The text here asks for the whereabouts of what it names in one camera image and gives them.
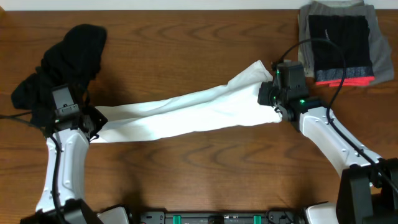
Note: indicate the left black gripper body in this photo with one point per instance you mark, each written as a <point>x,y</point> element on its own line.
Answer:
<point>95,118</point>

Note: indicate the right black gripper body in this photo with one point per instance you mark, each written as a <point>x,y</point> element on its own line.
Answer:
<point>270,95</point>

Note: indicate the white t-shirt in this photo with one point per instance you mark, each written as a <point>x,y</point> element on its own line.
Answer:
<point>232,104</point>

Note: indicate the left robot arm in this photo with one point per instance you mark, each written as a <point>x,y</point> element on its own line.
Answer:
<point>75,124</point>

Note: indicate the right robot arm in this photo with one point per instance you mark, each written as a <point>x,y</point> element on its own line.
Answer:
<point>368,182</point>

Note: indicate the black crumpled garment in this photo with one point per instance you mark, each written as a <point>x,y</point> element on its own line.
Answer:
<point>75,60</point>

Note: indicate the folded black shorts orange hem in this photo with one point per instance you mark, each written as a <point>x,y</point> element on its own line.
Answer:
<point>351,51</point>

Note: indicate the folded grey garment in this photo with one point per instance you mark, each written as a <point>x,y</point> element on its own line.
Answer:
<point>380,50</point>

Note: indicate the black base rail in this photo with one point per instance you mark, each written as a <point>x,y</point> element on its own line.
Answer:
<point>268,217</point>

